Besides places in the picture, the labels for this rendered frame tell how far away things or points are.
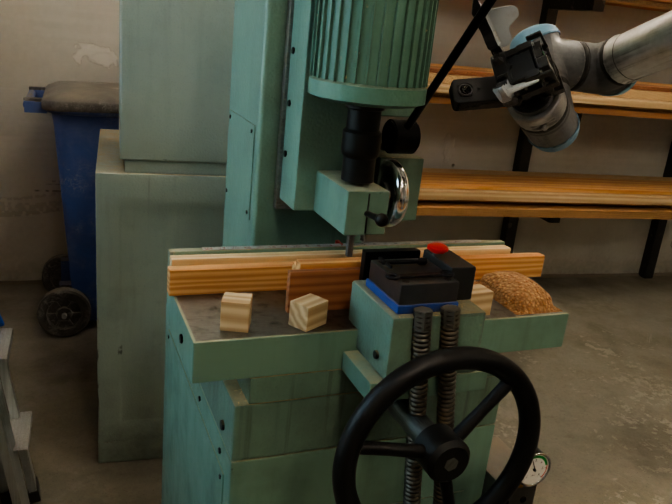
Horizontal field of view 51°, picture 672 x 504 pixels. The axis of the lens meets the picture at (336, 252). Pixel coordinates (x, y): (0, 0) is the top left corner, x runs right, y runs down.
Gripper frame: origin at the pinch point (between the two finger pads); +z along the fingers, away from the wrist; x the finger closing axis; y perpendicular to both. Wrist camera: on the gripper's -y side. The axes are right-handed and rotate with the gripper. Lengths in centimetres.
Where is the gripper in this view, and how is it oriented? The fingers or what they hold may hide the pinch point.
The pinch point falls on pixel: (481, 43)
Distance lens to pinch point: 104.3
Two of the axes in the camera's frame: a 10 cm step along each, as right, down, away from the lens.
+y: 8.6, -3.0, -4.2
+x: 1.6, 9.3, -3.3
